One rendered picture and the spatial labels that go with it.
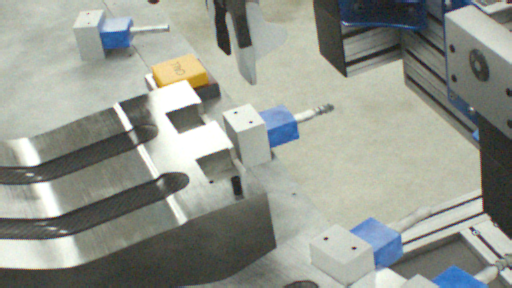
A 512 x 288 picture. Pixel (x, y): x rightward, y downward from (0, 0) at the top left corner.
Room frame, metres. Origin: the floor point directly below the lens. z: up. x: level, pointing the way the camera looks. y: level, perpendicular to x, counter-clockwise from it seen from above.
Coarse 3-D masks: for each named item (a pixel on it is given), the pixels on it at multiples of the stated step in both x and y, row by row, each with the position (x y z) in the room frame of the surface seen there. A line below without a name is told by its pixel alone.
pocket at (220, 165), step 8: (216, 152) 0.97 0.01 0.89; (224, 152) 0.97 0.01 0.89; (232, 152) 0.97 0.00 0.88; (200, 160) 0.97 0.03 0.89; (208, 160) 0.97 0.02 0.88; (216, 160) 0.97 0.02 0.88; (224, 160) 0.97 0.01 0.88; (232, 160) 0.97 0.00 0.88; (208, 168) 0.97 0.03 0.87; (216, 168) 0.97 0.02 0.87; (224, 168) 0.97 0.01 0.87; (232, 168) 0.97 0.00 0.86; (240, 168) 0.95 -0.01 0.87; (208, 176) 0.97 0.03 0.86; (216, 176) 0.96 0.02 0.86; (224, 176) 0.96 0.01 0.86
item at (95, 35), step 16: (80, 16) 1.44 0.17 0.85; (96, 16) 1.43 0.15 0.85; (80, 32) 1.41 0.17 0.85; (96, 32) 1.40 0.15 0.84; (112, 32) 1.40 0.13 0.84; (128, 32) 1.40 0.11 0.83; (144, 32) 1.40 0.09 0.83; (160, 32) 1.40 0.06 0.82; (80, 48) 1.41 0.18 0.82; (96, 48) 1.40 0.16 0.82; (112, 48) 1.40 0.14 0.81
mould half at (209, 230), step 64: (64, 128) 1.09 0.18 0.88; (128, 128) 1.06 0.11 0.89; (0, 192) 0.96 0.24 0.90; (64, 192) 0.96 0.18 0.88; (192, 192) 0.91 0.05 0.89; (256, 192) 0.88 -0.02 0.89; (0, 256) 0.84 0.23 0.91; (64, 256) 0.85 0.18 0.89; (128, 256) 0.85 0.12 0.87; (192, 256) 0.86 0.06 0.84; (256, 256) 0.88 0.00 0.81
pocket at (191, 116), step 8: (192, 104) 1.08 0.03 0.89; (200, 104) 1.08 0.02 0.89; (168, 112) 1.07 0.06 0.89; (176, 112) 1.07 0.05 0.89; (184, 112) 1.08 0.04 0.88; (192, 112) 1.08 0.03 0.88; (200, 112) 1.08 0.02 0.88; (176, 120) 1.07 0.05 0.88; (184, 120) 1.08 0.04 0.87; (192, 120) 1.08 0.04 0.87; (200, 120) 1.08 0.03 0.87; (208, 120) 1.06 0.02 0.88; (176, 128) 1.07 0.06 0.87; (184, 128) 1.07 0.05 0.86; (192, 128) 1.07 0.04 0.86
